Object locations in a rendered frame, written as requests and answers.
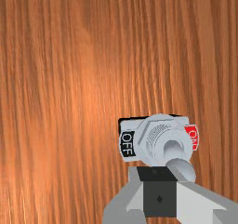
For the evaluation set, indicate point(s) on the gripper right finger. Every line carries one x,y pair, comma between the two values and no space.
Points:
198,203

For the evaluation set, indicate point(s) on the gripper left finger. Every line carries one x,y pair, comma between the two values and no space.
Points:
136,200

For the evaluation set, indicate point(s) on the toggle switch on black base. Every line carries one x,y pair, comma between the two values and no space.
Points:
155,139

